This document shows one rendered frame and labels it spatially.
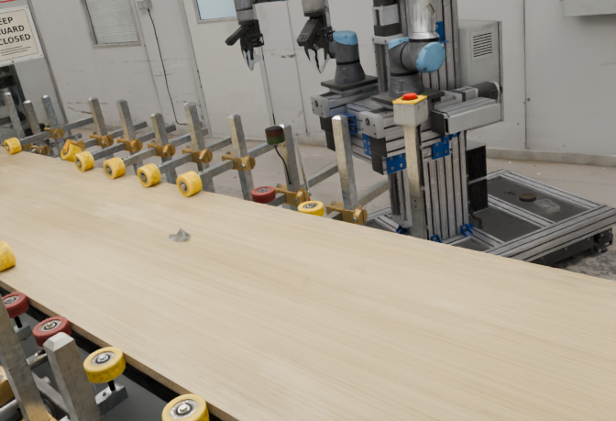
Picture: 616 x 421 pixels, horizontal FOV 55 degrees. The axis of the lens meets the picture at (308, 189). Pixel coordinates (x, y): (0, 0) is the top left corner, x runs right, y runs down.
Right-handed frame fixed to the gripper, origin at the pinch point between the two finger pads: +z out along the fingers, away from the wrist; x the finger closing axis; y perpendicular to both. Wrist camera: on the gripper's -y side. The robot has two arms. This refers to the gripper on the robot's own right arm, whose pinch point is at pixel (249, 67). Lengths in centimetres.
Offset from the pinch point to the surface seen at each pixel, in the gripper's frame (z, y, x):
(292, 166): 26, -25, -67
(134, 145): 26, -51, 27
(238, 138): 17, -32, -43
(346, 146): 16, -19, -91
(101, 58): 27, 60, 483
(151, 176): 27, -61, -23
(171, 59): 32, 102, 369
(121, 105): 8, -51, 30
